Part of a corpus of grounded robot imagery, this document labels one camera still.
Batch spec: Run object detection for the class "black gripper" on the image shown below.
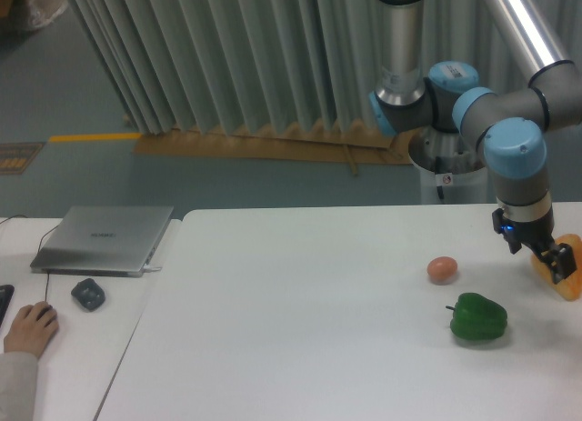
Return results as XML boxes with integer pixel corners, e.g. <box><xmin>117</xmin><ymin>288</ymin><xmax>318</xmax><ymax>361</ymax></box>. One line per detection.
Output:
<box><xmin>492</xmin><ymin>208</ymin><xmax>577</xmax><ymax>284</ymax></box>

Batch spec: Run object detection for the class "orange bread loaf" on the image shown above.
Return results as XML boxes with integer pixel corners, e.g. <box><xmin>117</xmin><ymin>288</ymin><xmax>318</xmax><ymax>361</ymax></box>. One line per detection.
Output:
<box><xmin>530</xmin><ymin>234</ymin><xmax>581</xmax><ymax>301</ymax></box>

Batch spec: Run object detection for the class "black computer mouse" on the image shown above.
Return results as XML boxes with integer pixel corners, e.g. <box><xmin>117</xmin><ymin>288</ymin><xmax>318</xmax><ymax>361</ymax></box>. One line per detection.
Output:
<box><xmin>36</xmin><ymin>306</ymin><xmax>57</xmax><ymax>327</ymax></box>

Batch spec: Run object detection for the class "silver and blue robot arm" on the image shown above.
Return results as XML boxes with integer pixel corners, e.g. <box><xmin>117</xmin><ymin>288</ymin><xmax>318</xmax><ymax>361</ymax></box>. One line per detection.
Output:
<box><xmin>369</xmin><ymin>0</ymin><xmax>581</xmax><ymax>283</ymax></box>

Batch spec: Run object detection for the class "beige sleeved forearm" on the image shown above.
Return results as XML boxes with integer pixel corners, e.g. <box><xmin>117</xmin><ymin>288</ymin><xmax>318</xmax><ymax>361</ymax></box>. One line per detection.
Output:
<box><xmin>1</xmin><ymin>352</ymin><xmax>38</xmax><ymax>421</ymax></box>

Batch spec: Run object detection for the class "person's hand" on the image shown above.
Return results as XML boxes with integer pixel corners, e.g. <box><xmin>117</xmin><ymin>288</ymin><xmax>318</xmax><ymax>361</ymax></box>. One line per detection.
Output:
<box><xmin>4</xmin><ymin>301</ymin><xmax>59</xmax><ymax>359</ymax></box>

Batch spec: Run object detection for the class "green bell pepper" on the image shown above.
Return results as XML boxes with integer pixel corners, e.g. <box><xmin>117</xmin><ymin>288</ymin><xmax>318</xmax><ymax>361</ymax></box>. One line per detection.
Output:
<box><xmin>447</xmin><ymin>292</ymin><xmax>508</xmax><ymax>341</ymax></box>

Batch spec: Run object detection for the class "brown egg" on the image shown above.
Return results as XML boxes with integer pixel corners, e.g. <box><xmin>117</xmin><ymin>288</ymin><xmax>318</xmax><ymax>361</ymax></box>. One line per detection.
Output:
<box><xmin>426</xmin><ymin>256</ymin><xmax>458</xmax><ymax>284</ymax></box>

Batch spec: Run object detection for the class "brown cardboard sheet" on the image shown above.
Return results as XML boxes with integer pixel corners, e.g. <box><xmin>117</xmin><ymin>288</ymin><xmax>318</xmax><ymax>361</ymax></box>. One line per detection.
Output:
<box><xmin>134</xmin><ymin>119</ymin><xmax>417</xmax><ymax>170</ymax></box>

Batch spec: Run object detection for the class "pale green curtain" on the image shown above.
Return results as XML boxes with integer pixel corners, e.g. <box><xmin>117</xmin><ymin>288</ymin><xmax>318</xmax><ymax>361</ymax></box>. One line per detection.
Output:
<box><xmin>58</xmin><ymin>0</ymin><xmax>582</xmax><ymax>138</ymax></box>

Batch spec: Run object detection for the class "silver closed laptop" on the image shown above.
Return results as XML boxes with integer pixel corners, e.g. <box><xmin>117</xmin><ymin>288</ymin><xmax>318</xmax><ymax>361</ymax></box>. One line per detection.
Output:
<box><xmin>30</xmin><ymin>205</ymin><xmax>174</xmax><ymax>277</ymax></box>

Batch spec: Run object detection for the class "dark grey small gadget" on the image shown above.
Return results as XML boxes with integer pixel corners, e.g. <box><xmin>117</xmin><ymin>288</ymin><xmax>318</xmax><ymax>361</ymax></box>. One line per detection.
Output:
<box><xmin>71</xmin><ymin>278</ymin><xmax>106</xmax><ymax>312</ymax></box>

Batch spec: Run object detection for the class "black keyboard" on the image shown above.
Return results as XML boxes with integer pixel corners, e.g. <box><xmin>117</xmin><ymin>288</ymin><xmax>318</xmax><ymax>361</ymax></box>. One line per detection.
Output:
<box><xmin>0</xmin><ymin>285</ymin><xmax>15</xmax><ymax>325</ymax></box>

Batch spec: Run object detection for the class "clear plastic bag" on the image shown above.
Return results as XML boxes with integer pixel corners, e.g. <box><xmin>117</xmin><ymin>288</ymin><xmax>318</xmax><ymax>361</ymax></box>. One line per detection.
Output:
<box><xmin>11</xmin><ymin>0</ymin><xmax>68</xmax><ymax>32</ymax></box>

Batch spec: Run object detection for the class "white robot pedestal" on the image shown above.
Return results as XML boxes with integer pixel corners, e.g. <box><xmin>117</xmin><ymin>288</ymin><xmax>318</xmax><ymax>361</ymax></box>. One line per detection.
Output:
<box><xmin>408</xmin><ymin>126</ymin><xmax>488</xmax><ymax>205</ymax></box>

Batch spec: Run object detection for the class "black pedestal cable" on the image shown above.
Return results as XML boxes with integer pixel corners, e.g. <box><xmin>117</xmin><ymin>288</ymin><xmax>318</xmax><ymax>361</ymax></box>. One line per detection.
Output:
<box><xmin>434</xmin><ymin>155</ymin><xmax>446</xmax><ymax>205</ymax></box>

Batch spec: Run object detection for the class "white laptop cable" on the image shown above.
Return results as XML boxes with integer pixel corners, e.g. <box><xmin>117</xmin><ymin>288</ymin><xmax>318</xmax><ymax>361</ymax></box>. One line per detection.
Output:
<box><xmin>144</xmin><ymin>218</ymin><xmax>182</xmax><ymax>273</ymax></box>

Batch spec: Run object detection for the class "black mouse cable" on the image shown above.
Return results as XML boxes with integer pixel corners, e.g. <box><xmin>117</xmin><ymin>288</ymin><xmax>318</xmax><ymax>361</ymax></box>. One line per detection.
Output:
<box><xmin>37</xmin><ymin>228</ymin><xmax>58</xmax><ymax>304</ymax></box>

